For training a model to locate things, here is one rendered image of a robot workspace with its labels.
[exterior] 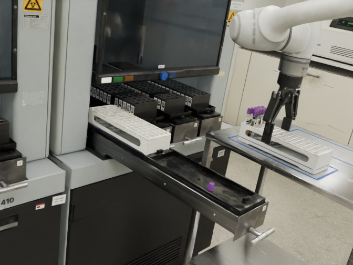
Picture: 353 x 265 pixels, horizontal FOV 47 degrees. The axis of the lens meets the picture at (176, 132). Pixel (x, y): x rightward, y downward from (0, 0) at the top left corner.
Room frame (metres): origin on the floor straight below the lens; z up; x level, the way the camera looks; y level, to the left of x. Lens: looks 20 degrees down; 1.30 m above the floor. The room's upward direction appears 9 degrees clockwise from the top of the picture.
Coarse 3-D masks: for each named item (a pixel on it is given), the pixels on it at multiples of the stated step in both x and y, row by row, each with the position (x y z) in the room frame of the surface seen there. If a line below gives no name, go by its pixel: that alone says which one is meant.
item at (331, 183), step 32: (256, 160) 1.19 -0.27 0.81; (352, 160) 1.30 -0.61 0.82; (256, 192) 1.64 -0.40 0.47; (320, 192) 1.04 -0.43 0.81; (352, 192) 1.05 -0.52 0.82; (192, 224) 1.33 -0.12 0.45; (224, 256) 1.40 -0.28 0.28; (256, 256) 1.44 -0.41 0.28; (288, 256) 1.47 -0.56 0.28; (352, 256) 0.95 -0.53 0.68
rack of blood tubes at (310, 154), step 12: (240, 132) 1.32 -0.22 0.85; (276, 132) 1.28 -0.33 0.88; (288, 132) 1.30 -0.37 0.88; (252, 144) 1.28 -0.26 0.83; (264, 144) 1.25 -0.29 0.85; (276, 144) 1.31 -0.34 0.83; (288, 144) 1.19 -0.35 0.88; (300, 144) 1.20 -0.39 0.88; (312, 144) 1.22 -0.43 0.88; (276, 156) 1.22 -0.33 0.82; (288, 156) 1.19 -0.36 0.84; (300, 156) 1.25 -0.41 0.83; (312, 156) 1.14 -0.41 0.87; (324, 156) 1.15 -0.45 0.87; (300, 168) 1.15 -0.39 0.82; (312, 168) 1.13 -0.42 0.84; (324, 168) 1.17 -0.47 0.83
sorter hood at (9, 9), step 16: (0, 0) 0.99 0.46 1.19; (16, 0) 1.01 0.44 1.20; (0, 16) 0.99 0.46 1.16; (16, 16) 1.02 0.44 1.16; (0, 32) 0.99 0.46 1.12; (16, 32) 1.02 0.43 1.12; (0, 48) 0.99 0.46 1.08; (16, 48) 1.02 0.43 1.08; (0, 64) 0.99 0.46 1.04; (16, 64) 1.02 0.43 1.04; (0, 80) 0.99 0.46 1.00; (16, 80) 1.01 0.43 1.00
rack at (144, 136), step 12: (96, 108) 1.28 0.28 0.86; (108, 108) 1.30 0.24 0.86; (96, 120) 1.26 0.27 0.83; (108, 120) 1.20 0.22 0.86; (120, 120) 1.20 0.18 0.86; (132, 120) 1.22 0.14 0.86; (144, 120) 1.24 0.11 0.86; (108, 132) 1.20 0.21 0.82; (120, 132) 1.23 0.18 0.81; (132, 132) 1.12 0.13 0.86; (144, 132) 1.13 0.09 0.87; (156, 132) 1.15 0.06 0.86; (168, 132) 1.16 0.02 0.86; (132, 144) 1.12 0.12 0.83; (144, 144) 1.09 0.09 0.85; (156, 144) 1.11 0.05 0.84; (168, 144) 1.15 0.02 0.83
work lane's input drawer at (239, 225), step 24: (96, 144) 1.21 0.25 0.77; (120, 144) 1.14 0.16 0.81; (144, 168) 1.05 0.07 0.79; (168, 168) 1.01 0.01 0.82; (192, 168) 1.07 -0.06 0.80; (168, 192) 0.99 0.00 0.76; (192, 192) 0.93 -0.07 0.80; (216, 192) 0.95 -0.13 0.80; (240, 192) 0.97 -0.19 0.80; (216, 216) 0.88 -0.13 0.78; (240, 216) 0.84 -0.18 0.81; (264, 216) 0.93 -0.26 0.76
